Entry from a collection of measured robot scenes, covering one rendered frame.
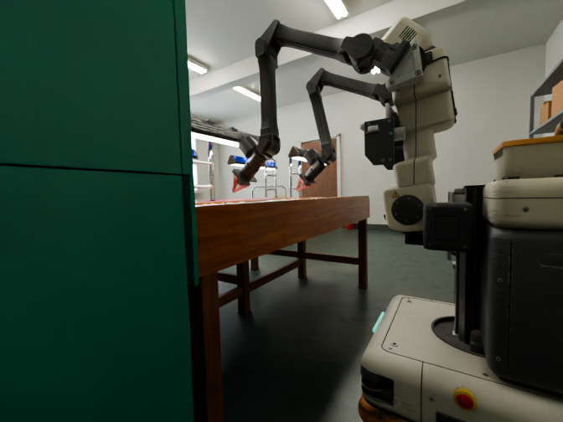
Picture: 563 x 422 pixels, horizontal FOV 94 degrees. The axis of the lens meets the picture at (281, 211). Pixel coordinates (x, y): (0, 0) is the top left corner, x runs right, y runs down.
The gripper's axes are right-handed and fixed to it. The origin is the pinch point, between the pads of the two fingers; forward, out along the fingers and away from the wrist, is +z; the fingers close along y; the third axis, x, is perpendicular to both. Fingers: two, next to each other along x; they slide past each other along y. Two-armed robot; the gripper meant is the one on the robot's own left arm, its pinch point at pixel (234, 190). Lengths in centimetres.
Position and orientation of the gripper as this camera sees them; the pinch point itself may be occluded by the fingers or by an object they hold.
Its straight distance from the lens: 111.5
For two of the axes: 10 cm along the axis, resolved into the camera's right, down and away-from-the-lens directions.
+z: -6.1, 6.5, 4.5
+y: -5.4, 0.7, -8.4
